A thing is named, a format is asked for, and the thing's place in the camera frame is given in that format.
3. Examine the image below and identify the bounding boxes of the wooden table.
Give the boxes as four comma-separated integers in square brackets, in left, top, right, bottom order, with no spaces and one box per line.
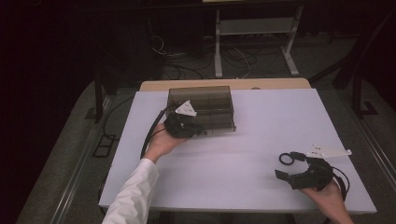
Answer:
[138,77,312,92]

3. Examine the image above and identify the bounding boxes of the person's right hand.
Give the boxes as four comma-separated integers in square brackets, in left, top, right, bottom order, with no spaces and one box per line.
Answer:
[299,179,347,210]

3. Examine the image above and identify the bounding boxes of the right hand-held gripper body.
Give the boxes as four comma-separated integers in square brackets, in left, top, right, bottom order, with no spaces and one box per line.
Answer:
[290,143,353,191]

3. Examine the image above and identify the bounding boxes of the metal floor rail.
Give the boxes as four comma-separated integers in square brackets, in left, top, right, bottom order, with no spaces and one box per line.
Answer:
[49,92,114,224]
[337,89,396,190]

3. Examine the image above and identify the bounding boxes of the black ring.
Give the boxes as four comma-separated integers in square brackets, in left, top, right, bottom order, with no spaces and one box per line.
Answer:
[278,151,295,166]

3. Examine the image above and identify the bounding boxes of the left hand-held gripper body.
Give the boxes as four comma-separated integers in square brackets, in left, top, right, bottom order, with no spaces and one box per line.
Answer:
[163,100,207,140]

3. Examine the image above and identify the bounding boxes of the white floor cable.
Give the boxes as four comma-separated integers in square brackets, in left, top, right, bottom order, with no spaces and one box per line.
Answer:
[150,35,171,57]
[232,46,252,79]

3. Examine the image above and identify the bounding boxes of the black stand leg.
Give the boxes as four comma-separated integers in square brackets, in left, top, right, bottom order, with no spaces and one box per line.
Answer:
[350,73,378,119]
[92,69,106,123]

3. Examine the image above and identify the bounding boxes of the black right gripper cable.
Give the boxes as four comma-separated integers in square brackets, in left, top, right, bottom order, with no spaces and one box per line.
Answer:
[331,165,351,203]

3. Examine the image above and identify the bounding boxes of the smoky transparent drawer box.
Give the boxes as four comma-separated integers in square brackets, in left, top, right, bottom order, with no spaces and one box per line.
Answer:
[166,85,237,137]

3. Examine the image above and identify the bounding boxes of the grey metal stand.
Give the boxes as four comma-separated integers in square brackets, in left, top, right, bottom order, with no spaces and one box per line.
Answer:
[214,5,304,78]

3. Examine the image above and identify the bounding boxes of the person's left hand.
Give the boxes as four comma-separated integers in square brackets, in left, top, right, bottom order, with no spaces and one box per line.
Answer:
[143,122,189,163]

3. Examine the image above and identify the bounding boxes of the black floor cable bundle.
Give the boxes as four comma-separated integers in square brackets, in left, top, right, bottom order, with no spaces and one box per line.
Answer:
[162,46,216,80]

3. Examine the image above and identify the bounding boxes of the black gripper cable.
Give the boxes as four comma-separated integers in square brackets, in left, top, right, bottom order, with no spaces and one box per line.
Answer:
[331,165,351,203]
[139,107,171,160]

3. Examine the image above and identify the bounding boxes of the thin black floor cable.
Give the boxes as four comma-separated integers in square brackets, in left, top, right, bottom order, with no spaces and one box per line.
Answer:
[102,95,135,139]

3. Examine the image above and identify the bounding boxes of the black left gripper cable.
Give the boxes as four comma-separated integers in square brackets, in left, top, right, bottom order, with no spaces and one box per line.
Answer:
[139,107,171,160]

